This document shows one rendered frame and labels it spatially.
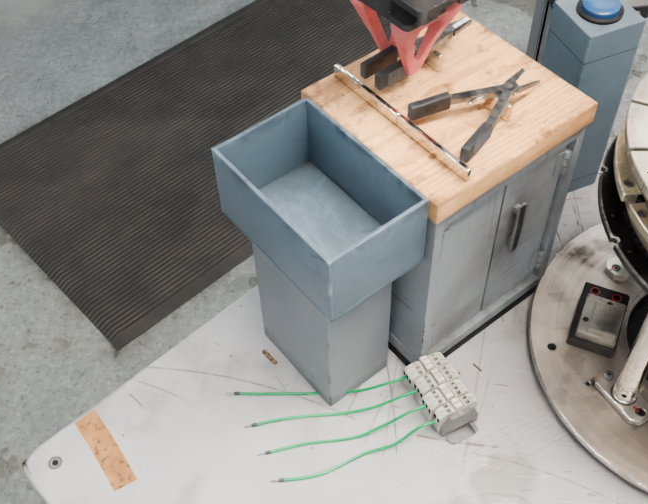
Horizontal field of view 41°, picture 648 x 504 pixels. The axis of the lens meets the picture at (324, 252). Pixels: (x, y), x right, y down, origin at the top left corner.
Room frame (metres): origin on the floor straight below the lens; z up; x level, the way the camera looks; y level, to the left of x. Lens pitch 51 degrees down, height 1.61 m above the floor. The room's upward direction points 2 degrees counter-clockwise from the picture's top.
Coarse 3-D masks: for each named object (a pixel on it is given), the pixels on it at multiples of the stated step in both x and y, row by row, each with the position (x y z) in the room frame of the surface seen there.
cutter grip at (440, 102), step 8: (432, 96) 0.58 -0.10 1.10; (440, 96) 0.58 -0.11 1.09; (448, 96) 0.58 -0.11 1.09; (408, 104) 0.57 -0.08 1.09; (416, 104) 0.57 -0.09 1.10; (424, 104) 0.57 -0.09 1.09; (432, 104) 0.58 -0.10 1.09; (440, 104) 0.58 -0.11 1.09; (448, 104) 0.58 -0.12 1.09; (408, 112) 0.57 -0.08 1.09; (416, 112) 0.57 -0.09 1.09; (424, 112) 0.57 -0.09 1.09; (432, 112) 0.58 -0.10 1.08
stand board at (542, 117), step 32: (480, 32) 0.71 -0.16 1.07; (352, 64) 0.67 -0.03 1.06; (448, 64) 0.66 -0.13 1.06; (480, 64) 0.66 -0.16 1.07; (512, 64) 0.66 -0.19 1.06; (320, 96) 0.62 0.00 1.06; (352, 96) 0.62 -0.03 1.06; (384, 96) 0.62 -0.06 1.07; (416, 96) 0.62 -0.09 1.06; (512, 96) 0.61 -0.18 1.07; (544, 96) 0.61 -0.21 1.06; (576, 96) 0.61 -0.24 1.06; (352, 128) 0.58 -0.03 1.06; (384, 128) 0.58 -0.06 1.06; (448, 128) 0.57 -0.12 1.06; (512, 128) 0.57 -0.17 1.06; (544, 128) 0.57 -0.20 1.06; (576, 128) 0.58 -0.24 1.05; (384, 160) 0.54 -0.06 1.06; (416, 160) 0.53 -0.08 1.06; (480, 160) 0.53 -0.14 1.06; (512, 160) 0.53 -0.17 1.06; (448, 192) 0.50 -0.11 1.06; (480, 192) 0.51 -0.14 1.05
